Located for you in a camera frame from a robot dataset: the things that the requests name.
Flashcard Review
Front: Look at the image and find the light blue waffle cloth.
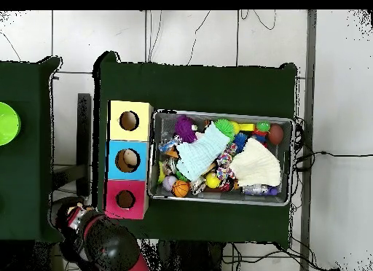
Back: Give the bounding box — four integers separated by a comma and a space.
175, 123, 232, 182

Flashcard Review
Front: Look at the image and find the wooden box with three holes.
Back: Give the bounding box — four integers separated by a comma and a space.
102, 100, 154, 220

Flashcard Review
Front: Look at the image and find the shallow mesh bin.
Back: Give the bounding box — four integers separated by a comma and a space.
147, 109, 295, 207

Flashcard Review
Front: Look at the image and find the dark green table cloth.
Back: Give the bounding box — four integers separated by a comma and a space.
92, 50, 299, 250
0, 55, 68, 243

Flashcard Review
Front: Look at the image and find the black stand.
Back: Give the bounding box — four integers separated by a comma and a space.
52, 93, 93, 196

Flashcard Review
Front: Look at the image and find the white toy baseball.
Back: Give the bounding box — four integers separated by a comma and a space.
162, 175, 178, 192

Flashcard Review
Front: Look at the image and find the orange toy basketball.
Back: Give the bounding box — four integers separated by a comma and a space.
171, 179, 190, 198

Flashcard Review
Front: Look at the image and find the lime green bowl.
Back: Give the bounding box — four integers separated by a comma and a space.
0, 101, 22, 146

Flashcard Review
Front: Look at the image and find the purple spiky ball toy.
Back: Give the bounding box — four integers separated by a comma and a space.
174, 114, 198, 144

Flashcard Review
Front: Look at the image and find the cream waffle cloth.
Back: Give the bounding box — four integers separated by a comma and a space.
229, 137, 283, 187

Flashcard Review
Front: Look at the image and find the maroon ball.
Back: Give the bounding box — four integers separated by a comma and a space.
267, 123, 284, 146

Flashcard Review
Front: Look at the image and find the multicolour rope toy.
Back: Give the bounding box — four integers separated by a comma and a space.
215, 142, 238, 180

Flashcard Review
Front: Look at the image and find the green stringy puffer ball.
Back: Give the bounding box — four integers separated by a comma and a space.
213, 118, 235, 139

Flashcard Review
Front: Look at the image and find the blue stringy puffer ball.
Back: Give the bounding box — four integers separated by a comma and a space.
232, 132, 248, 154

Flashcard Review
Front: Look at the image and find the black cable with plug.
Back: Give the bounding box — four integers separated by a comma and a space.
292, 116, 373, 173

